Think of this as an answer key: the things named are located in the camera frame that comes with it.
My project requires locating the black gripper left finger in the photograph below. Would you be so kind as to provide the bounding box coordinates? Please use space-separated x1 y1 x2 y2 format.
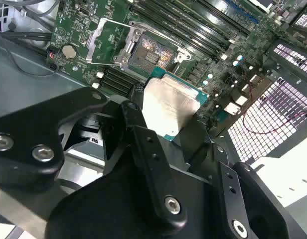
0 83 188 231

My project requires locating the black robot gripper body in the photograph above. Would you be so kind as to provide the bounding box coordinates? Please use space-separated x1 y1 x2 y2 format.
45 154 228 239

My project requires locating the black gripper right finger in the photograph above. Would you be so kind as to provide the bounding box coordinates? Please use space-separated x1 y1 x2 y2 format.
179 117 307 239

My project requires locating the metal socket cover frame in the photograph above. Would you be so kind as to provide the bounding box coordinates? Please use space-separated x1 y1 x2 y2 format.
85 16 136 69

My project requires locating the silver topped CPU chip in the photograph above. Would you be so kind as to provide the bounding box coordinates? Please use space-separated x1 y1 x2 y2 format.
142 66 210 142

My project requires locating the metal wire locking lever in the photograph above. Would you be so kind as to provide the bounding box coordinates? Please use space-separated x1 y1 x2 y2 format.
128 21 186 52

